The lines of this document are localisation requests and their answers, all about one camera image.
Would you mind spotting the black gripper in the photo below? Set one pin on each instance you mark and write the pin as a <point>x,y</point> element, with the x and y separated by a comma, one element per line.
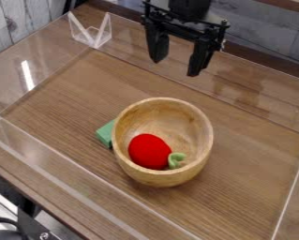
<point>187,19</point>

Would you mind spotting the wooden bowl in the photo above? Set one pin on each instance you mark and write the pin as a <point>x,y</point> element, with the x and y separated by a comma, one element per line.
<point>182,125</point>

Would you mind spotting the red plush fruit green stem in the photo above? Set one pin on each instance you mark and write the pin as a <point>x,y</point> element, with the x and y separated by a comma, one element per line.
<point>151,153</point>

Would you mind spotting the green foam block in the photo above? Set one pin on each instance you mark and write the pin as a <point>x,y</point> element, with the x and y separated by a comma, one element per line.
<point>103,134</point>

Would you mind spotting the clear acrylic corner bracket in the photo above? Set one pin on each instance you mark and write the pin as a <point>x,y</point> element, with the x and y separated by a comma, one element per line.
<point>91,36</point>

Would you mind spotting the clear acrylic tray wall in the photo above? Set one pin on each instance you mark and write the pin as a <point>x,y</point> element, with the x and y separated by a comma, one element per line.
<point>78,196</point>

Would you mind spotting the black metal table bracket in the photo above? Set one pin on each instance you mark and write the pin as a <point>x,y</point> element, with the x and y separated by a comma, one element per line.
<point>24,228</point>

